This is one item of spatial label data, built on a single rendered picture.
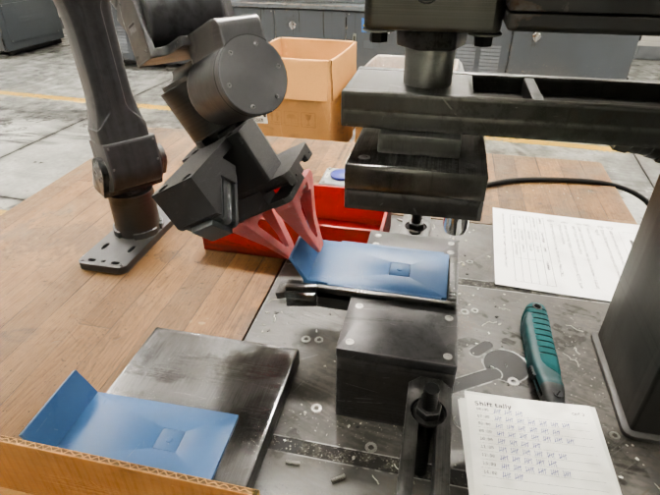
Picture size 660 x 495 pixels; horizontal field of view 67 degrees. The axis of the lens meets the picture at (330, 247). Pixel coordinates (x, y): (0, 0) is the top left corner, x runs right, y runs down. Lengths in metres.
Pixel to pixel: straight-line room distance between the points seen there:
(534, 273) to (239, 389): 0.41
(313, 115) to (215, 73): 2.42
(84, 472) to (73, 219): 0.52
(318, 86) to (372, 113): 2.34
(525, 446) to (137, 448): 0.31
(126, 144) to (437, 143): 0.43
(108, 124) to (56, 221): 0.25
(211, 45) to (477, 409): 0.35
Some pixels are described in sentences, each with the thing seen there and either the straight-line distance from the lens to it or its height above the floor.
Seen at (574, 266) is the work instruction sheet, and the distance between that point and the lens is 0.75.
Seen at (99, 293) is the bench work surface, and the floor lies 0.90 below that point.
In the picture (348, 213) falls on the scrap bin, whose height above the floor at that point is 0.92.
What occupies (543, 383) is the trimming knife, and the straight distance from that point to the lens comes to 0.53.
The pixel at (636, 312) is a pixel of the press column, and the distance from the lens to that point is 0.54.
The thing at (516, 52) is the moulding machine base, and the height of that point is 0.37.
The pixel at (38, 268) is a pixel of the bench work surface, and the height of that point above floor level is 0.90.
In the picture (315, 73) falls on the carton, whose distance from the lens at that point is 2.72.
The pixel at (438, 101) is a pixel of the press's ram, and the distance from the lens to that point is 0.38.
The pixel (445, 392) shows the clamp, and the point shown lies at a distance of 0.42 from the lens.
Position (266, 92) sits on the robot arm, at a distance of 0.39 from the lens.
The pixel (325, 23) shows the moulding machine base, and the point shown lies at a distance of 5.11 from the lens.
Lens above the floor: 1.28
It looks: 32 degrees down
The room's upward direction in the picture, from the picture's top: straight up
